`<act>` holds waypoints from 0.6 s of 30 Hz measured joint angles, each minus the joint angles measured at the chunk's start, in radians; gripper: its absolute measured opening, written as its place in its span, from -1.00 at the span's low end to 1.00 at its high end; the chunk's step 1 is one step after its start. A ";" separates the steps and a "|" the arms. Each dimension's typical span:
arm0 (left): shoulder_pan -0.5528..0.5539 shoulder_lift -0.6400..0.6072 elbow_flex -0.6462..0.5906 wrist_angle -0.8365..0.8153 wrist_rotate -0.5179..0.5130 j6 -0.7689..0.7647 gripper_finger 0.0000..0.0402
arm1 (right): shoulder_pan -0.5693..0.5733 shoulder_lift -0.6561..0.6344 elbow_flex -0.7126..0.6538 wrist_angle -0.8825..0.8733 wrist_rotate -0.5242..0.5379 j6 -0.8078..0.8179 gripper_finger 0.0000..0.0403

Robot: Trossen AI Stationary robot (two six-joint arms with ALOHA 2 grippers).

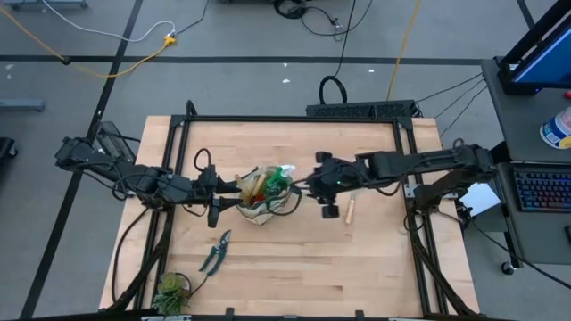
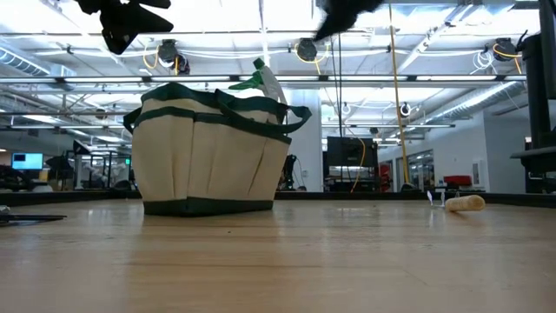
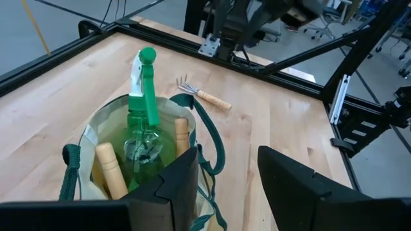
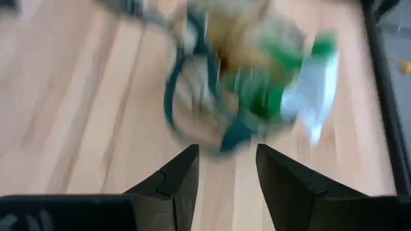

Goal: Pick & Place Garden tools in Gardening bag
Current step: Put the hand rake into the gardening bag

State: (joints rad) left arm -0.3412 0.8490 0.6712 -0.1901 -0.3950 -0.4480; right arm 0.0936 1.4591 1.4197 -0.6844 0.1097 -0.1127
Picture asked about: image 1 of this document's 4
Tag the backlit computer keyboard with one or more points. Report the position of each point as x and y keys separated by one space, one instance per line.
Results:
x=542 y=189

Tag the black floor object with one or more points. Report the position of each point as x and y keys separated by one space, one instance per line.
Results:
x=6 y=147

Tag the dark grey wheeled desk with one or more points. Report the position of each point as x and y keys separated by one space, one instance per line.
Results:
x=535 y=236

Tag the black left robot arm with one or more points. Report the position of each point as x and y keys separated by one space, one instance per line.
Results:
x=143 y=183

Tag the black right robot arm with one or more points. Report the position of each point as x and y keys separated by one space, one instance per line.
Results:
x=424 y=162

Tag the large black rig monitor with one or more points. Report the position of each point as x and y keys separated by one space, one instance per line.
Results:
x=544 y=62

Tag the green succulent plant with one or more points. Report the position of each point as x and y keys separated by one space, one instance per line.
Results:
x=171 y=294

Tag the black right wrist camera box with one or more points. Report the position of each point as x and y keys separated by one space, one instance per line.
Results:
x=330 y=211

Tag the black aluminium table frame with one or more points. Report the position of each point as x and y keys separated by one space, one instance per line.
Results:
x=267 y=119

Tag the grey floor bar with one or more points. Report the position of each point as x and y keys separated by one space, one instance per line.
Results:
x=22 y=104

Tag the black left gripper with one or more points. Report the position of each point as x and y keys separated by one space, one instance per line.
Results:
x=206 y=189

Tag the white paper sheet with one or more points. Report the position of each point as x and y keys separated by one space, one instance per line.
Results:
x=482 y=200

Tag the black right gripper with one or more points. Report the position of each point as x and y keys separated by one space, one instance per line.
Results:
x=339 y=178

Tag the grey cart base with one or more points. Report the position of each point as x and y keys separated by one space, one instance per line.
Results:
x=44 y=3

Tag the green plastic spray bottle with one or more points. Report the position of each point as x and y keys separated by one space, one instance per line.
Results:
x=276 y=183

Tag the cream canvas green-trimmed gardening bag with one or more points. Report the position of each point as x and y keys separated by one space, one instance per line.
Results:
x=261 y=214

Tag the grey side table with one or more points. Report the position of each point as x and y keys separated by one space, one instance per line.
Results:
x=513 y=125

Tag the blue and white container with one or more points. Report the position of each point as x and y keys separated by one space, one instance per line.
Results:
x=557 y=131

